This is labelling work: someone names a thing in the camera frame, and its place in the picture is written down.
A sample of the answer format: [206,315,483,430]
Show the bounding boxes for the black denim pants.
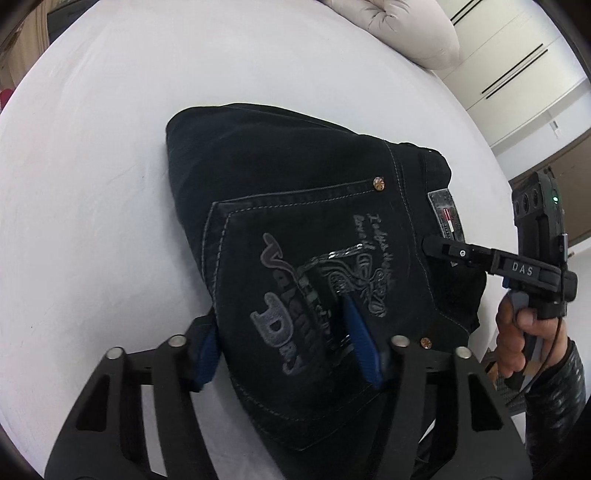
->
[166,104,486,479]

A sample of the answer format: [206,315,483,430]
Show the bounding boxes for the dark patterned sleeve forearm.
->
[525,340,590,480]

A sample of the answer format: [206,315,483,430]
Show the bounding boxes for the person's right hand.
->
[495,293,569,378]

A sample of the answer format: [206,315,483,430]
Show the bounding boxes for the brown wooden door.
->
[509,130,591,247]

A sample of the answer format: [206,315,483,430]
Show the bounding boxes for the white bed mattress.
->
[1,1,517,471]

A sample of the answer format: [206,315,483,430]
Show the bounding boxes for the folded beige duvet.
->
[325,0,461,71]

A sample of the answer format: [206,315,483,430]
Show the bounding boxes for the cream wardrobe with black handles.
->
[437,0,586,147]

